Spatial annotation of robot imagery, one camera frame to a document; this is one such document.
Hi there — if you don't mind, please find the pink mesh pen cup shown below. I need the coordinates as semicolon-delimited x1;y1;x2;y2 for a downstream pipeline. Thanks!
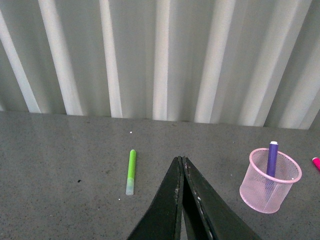
239;148;302;214

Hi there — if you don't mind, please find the pink highlighter pen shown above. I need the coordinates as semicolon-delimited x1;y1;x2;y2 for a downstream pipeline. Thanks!
312;157;320;171

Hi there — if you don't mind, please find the green highlighter pen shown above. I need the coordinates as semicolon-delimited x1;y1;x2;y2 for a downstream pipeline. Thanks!
125;149;137;196

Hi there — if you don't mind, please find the white pleated curtain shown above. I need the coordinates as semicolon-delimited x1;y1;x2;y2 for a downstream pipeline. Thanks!
0;0;320;130

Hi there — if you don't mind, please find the purple highlighter pen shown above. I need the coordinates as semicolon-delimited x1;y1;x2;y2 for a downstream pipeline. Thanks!
265;141;279;201

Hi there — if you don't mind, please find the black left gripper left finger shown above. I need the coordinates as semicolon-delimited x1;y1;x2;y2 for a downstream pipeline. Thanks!
128;156;184;240

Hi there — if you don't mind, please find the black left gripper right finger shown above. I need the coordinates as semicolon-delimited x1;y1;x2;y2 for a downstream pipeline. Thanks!
182;157;261;240

